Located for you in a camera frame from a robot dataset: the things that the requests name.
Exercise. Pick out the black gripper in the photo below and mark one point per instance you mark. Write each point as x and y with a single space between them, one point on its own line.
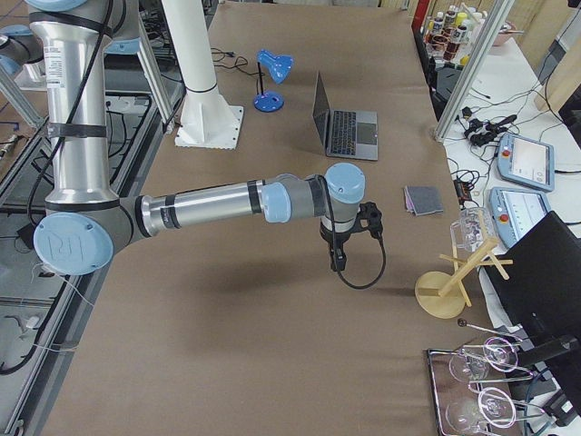
337 243

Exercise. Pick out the grey laptop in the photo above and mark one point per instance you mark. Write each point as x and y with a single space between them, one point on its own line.
344 133

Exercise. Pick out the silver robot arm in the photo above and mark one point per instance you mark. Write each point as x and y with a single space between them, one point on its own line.
87 223
22 51

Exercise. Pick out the grey folded cloths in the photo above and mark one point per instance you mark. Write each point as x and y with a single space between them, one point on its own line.
422 200

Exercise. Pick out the clear glass mug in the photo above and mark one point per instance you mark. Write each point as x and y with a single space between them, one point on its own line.
473 226

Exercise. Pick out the wooden mug tree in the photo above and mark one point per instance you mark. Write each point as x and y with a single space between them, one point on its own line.
443 295

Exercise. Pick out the lower blue teach pendant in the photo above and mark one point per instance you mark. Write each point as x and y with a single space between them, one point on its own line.
516 211

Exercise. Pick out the blue teach pendant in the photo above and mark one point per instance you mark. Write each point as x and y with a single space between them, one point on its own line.
516 211
527 162

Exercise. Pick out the upper blue teach pendant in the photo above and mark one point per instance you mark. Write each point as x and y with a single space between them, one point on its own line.
527 162

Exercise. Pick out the blue desk lamp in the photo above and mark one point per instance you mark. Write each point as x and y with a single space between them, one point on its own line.
278 67

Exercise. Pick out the black computer monitor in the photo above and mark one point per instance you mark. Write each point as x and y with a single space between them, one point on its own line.
542 294

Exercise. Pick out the upper wine glass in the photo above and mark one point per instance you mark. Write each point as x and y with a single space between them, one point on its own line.
473 362

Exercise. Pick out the wine glass rack tray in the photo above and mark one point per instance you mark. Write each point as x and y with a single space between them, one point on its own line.
470 385

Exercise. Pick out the lower wine glass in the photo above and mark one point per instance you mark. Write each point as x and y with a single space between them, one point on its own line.
491 410

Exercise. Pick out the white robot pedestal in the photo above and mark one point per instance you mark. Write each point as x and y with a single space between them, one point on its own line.
207 121

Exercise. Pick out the copper wire bottle rack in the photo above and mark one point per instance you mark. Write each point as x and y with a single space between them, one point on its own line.
450 32

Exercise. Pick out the aluminium frame post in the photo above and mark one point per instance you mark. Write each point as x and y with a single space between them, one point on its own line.
487 35

